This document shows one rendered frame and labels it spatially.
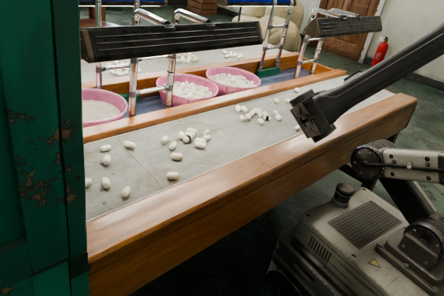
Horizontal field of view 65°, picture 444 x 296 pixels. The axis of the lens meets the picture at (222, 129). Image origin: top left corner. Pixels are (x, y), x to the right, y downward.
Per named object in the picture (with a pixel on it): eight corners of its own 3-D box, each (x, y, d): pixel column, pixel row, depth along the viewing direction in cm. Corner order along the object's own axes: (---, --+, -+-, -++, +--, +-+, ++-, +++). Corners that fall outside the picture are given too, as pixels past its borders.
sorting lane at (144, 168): (394, 97, 194) (395, 94, 193) (55, 242, 75) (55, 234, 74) (345, 78, 211) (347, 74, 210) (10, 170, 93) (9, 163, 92)
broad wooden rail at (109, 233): (404, 129, 193) (419, 98, 184) (82, 324, 75) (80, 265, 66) (384, 119, 200) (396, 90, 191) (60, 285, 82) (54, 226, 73)
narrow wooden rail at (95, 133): (341, 88, 214) (347, 71, 209) (13, 189, 96) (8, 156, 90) (334, 84, 217) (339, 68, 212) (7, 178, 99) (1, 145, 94)
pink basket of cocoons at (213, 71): (267, 100, 174) (271, 82, 169) (229, 110, 156) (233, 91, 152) (230, 80, 189) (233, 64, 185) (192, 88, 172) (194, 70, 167)
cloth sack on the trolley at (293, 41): (302, 53, 448) (310, 23, 430) (268, 60, 397) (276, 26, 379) (267, 40, 479) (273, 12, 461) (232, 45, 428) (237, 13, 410)
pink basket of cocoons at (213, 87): (224, 104, 161) (228, 85, 157) (197, 125, 139) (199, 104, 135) (176, 87, 169) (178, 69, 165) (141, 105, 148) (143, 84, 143)
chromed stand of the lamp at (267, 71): (279, 73, 213) (298, -3, 192) (257, 78, 200) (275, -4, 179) (256, 63, 224) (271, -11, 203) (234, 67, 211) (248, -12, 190)
